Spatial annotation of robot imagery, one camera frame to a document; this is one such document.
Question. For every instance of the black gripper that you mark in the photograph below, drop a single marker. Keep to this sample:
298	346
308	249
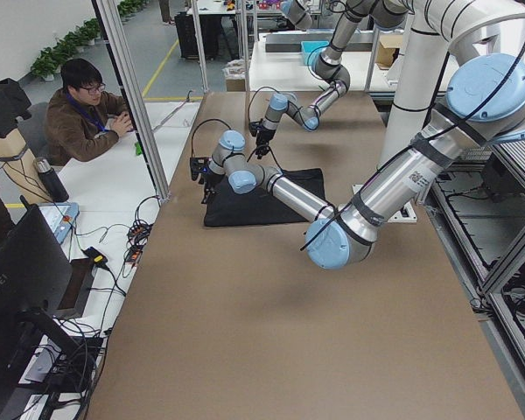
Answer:
264	135
210	178

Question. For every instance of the black printed t-shirt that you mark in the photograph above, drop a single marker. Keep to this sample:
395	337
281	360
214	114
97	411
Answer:
228	209

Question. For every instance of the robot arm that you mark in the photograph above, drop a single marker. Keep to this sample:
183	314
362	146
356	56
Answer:
484	104
326	65

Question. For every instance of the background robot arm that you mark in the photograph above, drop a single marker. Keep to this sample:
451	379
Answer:
297	14

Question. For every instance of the black power strip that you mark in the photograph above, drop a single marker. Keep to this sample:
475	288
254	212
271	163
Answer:
137	237

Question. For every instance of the blue plastic tray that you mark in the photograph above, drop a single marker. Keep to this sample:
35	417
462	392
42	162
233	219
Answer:
311	49

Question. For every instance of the seated man brown jacket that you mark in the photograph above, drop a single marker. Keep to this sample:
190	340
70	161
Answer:
82	120

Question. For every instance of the blue grey teach pendant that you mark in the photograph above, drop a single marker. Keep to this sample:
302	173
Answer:
60	217

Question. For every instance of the cardboard box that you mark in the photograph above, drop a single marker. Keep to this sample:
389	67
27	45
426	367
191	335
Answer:
388	49

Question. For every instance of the black thermos bottle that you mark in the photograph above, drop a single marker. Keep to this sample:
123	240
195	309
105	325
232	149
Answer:
50	180

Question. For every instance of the black Huawei monitor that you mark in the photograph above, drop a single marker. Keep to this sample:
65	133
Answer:
34	274

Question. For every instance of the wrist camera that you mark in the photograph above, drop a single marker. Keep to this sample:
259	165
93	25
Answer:
198	168
254	128

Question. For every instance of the green handled long stick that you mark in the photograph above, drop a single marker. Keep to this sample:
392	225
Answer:
138	149

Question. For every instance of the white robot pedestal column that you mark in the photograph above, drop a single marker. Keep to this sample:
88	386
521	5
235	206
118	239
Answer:
423	65

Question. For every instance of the aluminium frame post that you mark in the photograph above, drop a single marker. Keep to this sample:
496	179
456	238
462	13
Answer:
111	28

